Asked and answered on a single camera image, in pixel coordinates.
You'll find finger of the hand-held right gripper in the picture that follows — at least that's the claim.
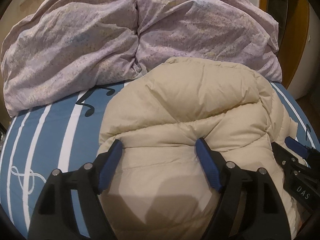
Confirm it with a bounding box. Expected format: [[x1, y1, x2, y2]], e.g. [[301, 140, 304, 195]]
[[271, 142, 307, 173], [284, 136, 320, 160]]

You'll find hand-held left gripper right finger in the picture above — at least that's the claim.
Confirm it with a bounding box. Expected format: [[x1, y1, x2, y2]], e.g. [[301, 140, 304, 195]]
[[195, 137, 290, 240]]

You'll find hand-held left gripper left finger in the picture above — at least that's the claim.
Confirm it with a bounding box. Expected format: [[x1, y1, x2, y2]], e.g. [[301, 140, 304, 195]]
[[27, 139, 123, 240]]

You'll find beige down jacket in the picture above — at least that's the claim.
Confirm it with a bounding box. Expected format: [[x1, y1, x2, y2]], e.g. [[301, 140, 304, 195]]
[[99, 57, 300, 240]]

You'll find white furniture panel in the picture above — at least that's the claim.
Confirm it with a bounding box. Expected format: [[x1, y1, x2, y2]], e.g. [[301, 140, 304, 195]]
[[286, 50, 315, 101]]

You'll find blue white striped bed sheet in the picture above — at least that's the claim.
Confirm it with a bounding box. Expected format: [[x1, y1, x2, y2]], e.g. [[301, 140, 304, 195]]
[[5, 81, 320, 240]]

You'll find lilac patterned duvet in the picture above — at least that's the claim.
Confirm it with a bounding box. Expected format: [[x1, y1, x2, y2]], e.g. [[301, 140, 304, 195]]
[[0, 0, 283, 117]]

